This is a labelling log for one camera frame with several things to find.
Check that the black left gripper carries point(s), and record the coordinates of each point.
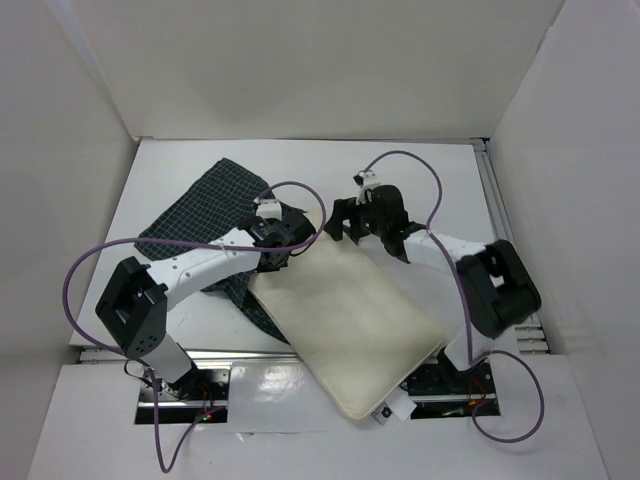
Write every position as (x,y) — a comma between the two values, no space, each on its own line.
(263,268)

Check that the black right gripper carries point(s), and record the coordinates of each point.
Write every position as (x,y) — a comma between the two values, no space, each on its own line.
(350,216)

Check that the dark plaid pillowcase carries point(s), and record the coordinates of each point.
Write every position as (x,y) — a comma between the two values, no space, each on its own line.
(214,204)

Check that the cream white pillow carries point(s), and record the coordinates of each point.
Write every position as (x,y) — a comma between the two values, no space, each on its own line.
(357,332)

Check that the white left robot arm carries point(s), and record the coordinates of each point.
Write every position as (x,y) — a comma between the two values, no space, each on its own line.
(138,297)

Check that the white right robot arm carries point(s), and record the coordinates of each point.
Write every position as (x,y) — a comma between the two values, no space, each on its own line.
(497,291)

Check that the white pillow tag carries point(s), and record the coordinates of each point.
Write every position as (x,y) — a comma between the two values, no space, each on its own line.
(402,407)

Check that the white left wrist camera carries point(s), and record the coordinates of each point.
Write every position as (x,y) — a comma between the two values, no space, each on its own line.
(268,208)

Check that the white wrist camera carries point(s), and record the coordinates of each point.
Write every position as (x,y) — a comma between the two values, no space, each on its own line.
(367,181)
(268,208)

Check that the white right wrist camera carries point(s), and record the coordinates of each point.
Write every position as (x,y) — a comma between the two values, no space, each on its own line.
(367,181)

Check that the aluminium frame rail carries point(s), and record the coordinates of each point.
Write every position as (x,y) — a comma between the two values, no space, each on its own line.
(162,170)

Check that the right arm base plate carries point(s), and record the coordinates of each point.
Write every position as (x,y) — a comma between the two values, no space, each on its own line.
(438,398)

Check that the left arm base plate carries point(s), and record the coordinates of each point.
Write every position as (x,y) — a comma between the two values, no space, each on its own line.
(207,401)

